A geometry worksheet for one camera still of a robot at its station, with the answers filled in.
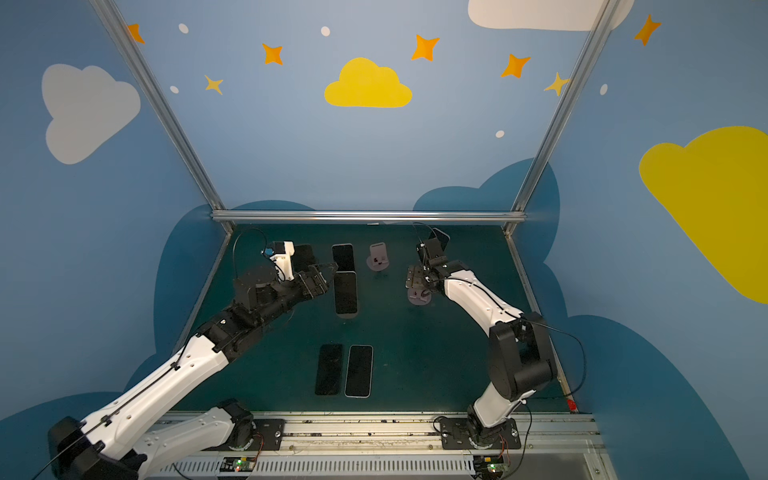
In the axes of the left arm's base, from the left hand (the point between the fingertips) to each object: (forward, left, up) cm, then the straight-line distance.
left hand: (331, 270), depth 71 cm
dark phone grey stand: (-15, +3, -32) cm, 36 cm away
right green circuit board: (-36, -39, -30) cm, 61 cm away
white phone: (-14, -6, -29) cm, 33 cm away
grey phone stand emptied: (+24, -10, -26) cm, 37 cm away
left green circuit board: (-36, +22, -30) cm, 52 cm away
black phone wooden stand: (+25, -31, -14) cm, 43 cm away
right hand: (+11, -26, -18) cm, 33 cm away
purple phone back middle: (+21, +1, -20) cm, 29 cm away
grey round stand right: (+10, -24, -27) cm, 38 cm away
